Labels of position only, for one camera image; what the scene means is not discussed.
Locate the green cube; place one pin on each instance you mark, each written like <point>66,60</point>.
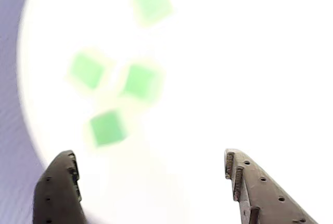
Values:
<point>108,129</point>
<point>141,82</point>
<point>152,2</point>
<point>87,70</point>

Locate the blue waffle cloth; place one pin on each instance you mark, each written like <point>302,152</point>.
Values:
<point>10,104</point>

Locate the white round plate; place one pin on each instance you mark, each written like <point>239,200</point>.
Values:
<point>234,78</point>

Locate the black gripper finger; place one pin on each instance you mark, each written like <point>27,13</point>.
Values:
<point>260,198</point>
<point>57,195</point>

